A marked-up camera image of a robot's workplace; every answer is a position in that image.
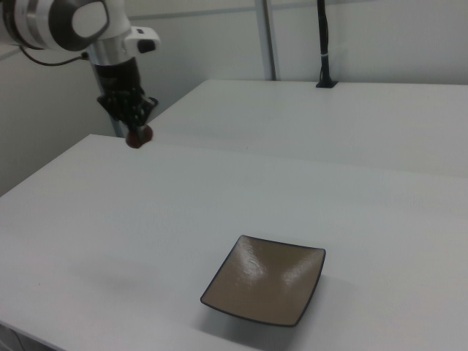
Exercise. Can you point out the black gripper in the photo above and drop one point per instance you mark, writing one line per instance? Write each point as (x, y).
(122, 93)

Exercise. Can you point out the small red-brown food item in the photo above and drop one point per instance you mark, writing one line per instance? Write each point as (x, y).
(137, 140)

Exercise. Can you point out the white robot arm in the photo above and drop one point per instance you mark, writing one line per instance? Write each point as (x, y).
(62, 25)

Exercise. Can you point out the square brown ceramic plate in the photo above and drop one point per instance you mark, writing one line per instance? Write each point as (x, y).
(265, 279)

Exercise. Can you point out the grey metal partition post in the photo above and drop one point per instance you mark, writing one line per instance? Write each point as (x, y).
(268, 38)

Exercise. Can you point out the black camera stand pole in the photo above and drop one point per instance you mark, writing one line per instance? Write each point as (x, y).
(324, 44)

